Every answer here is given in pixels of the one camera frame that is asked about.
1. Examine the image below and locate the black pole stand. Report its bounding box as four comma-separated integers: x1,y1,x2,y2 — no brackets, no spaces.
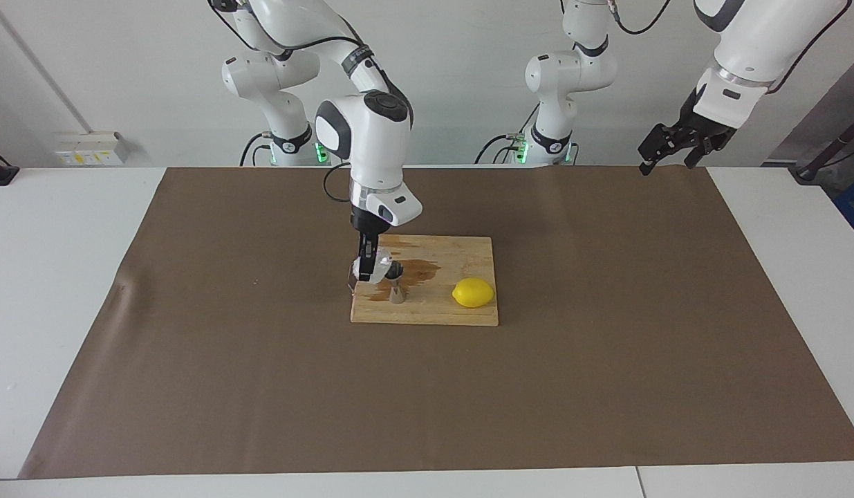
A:
790,107,854,184

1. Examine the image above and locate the steel double jigger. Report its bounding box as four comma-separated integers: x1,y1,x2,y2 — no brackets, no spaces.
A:
387,261,407,305

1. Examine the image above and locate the clear faceted glass cup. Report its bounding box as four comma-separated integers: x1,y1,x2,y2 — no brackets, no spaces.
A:
349,252,394,286

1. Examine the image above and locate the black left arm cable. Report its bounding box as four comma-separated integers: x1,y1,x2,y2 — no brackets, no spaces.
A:
606,0,854,98

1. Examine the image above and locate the wooden cutting board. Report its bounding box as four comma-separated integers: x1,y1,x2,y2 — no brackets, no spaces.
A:
346,234,500,327

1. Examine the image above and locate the white wall socket box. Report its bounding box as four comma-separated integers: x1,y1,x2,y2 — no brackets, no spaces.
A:
53,131,130,167

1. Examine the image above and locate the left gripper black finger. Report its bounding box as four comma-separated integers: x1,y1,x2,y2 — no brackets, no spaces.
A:
638,123,682,176
684,131,737,169

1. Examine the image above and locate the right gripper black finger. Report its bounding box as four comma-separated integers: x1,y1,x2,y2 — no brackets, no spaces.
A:
359,235,378,283

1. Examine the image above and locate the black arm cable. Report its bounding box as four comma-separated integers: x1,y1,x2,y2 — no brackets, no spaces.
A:
606,0,854,98
209,0,362,205

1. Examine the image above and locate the yellow lemon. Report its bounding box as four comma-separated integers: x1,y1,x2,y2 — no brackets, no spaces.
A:
452,277,495,308

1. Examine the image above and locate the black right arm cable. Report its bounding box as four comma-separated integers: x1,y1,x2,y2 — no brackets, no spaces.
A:
209,0,362,205

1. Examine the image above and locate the black base cable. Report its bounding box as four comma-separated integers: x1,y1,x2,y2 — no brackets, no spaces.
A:
240,133,272,167
474,135,521,165

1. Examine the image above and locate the brown paper table mat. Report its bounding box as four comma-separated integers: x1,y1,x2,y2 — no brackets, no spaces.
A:
19,166,854,479

